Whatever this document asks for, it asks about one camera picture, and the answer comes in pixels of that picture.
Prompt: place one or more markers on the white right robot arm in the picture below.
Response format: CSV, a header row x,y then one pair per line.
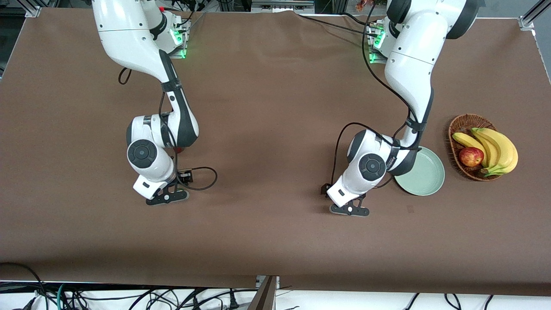
x,y
129,38

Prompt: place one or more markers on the grey metal rail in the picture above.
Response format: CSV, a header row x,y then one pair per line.
x,y
282,5

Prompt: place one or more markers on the brown table cover sheet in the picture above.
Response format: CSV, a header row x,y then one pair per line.
x,y
275,129

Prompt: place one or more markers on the small orange object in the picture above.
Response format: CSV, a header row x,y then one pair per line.
x,y
362,5

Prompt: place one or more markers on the brown wicker basket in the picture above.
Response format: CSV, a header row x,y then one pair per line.
x,y
467,122

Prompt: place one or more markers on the pale green round plate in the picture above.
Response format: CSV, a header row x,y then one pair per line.
x,y
426,176

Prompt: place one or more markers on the red apple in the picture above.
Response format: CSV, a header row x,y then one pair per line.
x,y
471,156

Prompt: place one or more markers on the aluminium table bracket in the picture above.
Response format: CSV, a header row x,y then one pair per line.
x,y
260,280

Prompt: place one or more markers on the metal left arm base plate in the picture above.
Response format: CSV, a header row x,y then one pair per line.
x,y
374,58

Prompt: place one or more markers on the red strawberry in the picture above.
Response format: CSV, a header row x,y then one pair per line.
x,y
179,150

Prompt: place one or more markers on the aluminium frame profile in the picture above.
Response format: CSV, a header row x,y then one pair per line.
x,y
528,19
33,8

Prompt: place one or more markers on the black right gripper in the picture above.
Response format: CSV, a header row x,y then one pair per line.
x,y
185,177

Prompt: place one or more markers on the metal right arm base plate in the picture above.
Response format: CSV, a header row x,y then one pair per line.
x,y
185,38

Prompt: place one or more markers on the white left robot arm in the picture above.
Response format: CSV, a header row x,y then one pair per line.
x,y
413,56

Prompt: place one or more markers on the yellow banana bunch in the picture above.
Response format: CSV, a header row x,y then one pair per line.
x,y
501,150

